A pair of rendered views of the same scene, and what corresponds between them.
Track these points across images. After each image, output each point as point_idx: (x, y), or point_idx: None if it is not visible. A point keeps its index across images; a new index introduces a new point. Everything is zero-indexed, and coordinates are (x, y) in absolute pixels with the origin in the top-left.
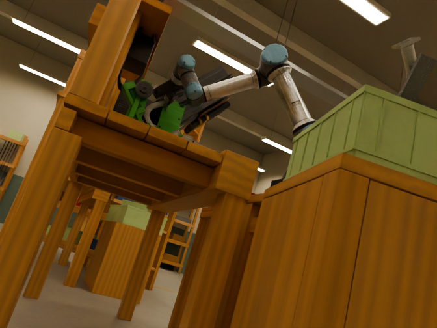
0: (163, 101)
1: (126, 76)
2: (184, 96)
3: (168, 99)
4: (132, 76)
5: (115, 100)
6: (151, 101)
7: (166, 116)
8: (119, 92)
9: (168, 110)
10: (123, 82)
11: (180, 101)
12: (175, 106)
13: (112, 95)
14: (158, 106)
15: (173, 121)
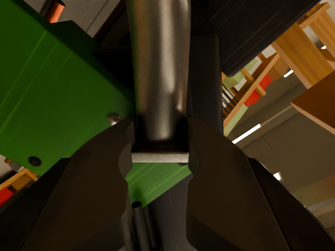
0: (159, 134)
1: (333, 79)
2: (173, 233)
3: (63, 243)
4: (328, 90)
5: (284, 49)
6: (232, 65)
7: (59, 92)
8: (295, 63)
9: (106, 127)
10: (308, 79)
11: (159, 207)
12: (129, 181)
13: (297, 47)
14: (134, 64)
15: (18, 126)
